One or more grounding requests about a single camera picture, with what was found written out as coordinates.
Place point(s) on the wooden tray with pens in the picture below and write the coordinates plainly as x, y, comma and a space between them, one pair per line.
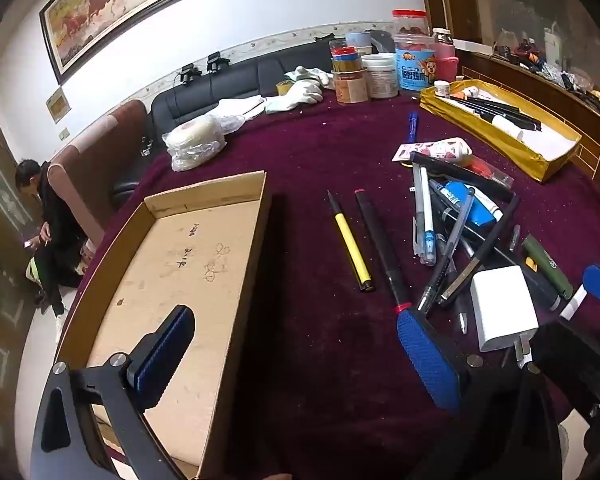
180, 280

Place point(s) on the black clip-on device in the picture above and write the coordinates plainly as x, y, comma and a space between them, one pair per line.
217, 62
190, 73

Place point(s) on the black pen with red rings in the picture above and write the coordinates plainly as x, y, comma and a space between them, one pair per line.
382, 245

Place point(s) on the stack of coloured tape rolls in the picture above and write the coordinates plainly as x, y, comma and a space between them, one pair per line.
345, 59

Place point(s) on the grey blue container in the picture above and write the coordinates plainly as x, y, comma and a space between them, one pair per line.
358, 42

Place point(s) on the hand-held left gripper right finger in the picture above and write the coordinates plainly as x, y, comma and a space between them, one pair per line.
425, 355

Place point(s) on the white charger plug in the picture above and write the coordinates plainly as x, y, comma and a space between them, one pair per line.
502, 305

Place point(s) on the wooden door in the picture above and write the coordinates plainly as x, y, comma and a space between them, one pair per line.
2, 260

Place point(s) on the pile of pens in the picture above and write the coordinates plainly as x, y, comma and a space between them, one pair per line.
455, 250

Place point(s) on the yellow pen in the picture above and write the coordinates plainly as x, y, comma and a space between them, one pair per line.
351, 245

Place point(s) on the gold tray box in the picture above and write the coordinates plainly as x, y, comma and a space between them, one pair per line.
490, 145

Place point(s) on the brown armchair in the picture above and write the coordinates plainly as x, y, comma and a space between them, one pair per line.
110, 160

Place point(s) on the blue and white box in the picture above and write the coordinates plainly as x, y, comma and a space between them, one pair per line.
472, 205

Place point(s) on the dark purple tablecloth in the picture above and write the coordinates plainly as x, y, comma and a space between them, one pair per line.
305, 360

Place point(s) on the wall switch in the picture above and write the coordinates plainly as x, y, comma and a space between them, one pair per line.
64, 134

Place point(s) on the blue marker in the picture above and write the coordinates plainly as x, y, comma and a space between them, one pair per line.
413, 127

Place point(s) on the white papers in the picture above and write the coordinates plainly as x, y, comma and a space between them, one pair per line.
240, 106

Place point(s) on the orange packet in clear plastic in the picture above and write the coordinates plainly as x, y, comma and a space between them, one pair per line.
490, 170

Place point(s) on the wooden sideboard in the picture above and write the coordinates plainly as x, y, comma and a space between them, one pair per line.
555, 95

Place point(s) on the white plastic jar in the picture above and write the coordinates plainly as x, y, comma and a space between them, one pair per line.
382, 77

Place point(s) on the framed horse painting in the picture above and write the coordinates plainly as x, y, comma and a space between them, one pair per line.
140, 5

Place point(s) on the white gloves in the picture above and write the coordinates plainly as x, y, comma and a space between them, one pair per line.
300, 90

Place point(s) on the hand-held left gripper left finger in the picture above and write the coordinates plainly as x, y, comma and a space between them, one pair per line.
165, 355

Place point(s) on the clear bag of white rolls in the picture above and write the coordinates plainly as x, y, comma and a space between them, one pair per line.
195, 140

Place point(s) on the beige tape roll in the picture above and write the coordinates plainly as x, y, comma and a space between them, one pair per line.
283, 87

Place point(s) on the pink bottle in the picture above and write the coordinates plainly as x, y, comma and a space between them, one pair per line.
446, 57

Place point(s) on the black leather sofa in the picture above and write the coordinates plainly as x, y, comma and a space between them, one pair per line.
190, 100

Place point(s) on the small yellow wall frame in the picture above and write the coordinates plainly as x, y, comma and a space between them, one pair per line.
58, 105

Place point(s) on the white tube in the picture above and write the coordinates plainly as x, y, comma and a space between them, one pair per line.
507, 127

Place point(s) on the small white jar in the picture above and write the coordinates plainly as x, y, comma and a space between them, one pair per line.
442, 89

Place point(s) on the clear jar with blue label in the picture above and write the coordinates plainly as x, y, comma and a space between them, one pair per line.
414, 60

